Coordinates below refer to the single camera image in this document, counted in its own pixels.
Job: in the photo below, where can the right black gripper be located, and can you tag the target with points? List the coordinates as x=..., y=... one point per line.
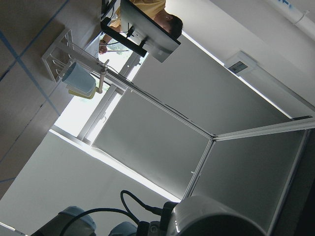
x=156, y=228

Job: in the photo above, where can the grey cup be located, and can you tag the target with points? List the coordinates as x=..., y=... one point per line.
x=203, y=216

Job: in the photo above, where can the yellow cup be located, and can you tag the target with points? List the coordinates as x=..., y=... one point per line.
x=86, y=96

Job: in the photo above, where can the light blue cup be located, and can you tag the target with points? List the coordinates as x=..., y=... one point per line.
x=77, y=77

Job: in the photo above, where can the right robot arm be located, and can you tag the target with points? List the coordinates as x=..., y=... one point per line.
x=73, y=221

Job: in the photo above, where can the black monitor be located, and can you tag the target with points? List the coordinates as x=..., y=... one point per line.
x=143, y=34

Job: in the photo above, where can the person in yellow shirt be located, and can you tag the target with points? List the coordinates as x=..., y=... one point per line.
x=154, y=9

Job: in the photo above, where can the white wire cup rack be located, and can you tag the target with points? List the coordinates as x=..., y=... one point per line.
x=63, y=52

